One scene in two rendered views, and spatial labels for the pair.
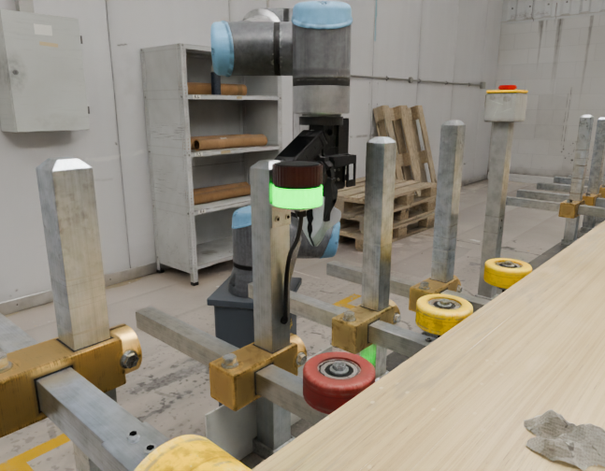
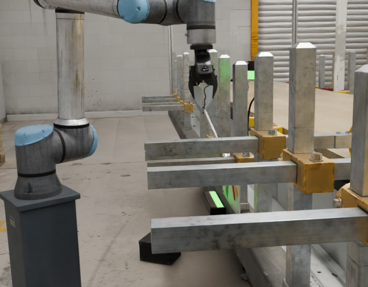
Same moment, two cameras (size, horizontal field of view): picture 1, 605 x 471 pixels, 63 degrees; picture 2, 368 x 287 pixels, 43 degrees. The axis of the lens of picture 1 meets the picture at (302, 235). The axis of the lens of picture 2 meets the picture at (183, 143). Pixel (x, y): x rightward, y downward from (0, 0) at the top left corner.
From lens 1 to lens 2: 1.11 m
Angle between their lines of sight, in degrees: 46
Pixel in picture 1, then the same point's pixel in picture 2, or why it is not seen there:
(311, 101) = (208, 36)
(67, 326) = (269, 121)
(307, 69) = (205, 21)
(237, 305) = (43, 204)
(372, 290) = (227, 132)
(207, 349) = (217, 160)
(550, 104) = (47, 55)
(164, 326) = (178, 162)
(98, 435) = (330, 135)
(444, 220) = (214, 101)
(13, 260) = not seen: outside the picture
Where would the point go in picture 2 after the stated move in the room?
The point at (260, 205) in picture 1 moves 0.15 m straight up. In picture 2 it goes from (242, 81) to (241, 24)
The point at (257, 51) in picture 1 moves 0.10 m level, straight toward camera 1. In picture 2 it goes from (158, 10) to (185, 7)
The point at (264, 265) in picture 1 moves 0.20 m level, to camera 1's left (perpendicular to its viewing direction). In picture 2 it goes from (243, 110) to (195, 118)
